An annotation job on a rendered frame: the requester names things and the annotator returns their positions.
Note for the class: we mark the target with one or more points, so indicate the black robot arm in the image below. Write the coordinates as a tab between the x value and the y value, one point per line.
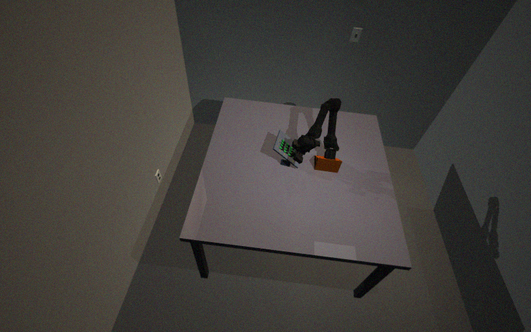
330	140

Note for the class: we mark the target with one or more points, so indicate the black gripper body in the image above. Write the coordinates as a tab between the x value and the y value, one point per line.
298	156

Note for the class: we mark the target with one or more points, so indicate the grey switch panel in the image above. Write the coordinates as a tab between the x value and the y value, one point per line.
283	146

